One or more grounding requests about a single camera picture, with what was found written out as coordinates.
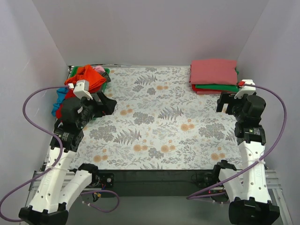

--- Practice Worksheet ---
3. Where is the red crumpled t shirt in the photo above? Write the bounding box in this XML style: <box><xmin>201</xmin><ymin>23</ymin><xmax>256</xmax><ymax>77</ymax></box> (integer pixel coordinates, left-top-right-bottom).
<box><xmin>56</xmin><ymin>89</ymin><xmax>77</xmax><ymax>119</ymax></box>

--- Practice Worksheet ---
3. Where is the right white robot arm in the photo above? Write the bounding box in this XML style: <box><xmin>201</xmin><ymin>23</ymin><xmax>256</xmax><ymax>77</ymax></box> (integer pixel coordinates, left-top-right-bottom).
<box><xmin>212</xmin><ymin>93</ymin><xmax>280</xmax><ymax>225</ymax></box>

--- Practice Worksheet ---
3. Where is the folded light pink t shirt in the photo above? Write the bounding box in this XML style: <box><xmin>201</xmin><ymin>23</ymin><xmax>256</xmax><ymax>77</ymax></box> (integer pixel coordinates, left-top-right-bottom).
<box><xmin>196</xmin><ymin>90</ymin><xmax>222</xmax><ymax>95</ymax></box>

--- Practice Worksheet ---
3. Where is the orange t shirt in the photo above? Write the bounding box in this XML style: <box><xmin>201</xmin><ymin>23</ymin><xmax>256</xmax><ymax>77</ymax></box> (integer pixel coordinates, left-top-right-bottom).
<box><xmin>64</xmin><ymin>65</ymin><xmax>106</xmax><ymax>93</ymax></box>

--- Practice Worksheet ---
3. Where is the floral table cloth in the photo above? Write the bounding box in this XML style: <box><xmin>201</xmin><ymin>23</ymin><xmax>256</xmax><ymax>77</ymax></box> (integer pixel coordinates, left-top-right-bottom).
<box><xmin>69</xmin><ymin>67</ymin><xmax>242</xmax><ymax>170</ymax></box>

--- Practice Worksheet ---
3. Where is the pink crumpled t shirt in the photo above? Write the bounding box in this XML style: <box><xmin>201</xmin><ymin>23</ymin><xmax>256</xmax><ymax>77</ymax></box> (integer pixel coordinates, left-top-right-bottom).
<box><xmin>93</xmin><ymin>66</ymin><xmax>105</xmax><ymax>74</ymax></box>

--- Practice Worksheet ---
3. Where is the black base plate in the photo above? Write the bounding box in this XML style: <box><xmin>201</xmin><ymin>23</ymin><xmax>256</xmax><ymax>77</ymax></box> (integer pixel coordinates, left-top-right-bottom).
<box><xmin>90</xmin><ymin>170</ymin><xmax>217</xmax><ymax>197</ymax></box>

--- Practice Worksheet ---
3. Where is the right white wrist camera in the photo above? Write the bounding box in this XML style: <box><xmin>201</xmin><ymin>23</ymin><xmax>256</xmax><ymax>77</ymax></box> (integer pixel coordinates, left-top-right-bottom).
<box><xmin>234</xmin><ymin>79</ymin><xmax>256</xmax><ymax>99</ymax></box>

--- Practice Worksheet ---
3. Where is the green plastic bin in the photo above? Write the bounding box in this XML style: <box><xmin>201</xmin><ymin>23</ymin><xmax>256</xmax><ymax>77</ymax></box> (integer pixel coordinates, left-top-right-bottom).
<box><xmin>60</xmin><ymin>65</ymin><xmax>116</xmax><ymax>123</ymax></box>

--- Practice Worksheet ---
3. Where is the grey crumpled t shirt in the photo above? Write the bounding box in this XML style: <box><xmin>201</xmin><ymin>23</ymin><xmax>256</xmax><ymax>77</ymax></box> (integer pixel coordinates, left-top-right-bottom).
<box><xmin>101</xmin><ymin>72</ymin><xmax>111</xmax><ymax>83</ymax></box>

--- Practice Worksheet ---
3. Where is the blue crumpled t shirt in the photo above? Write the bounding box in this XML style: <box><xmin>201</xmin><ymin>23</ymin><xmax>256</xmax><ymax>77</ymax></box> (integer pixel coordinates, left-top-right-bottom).
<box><xmin>51</xmin><ymin>87</ymin><xmax>69</xmax><ymax>117</ymax></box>

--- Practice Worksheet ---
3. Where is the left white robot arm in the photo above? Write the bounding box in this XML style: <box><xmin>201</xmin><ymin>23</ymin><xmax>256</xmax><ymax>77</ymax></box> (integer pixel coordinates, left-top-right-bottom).
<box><xmin>19</xmin><ymin>92</ymin><xmax>117</xmax><ymax>225</ymax></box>

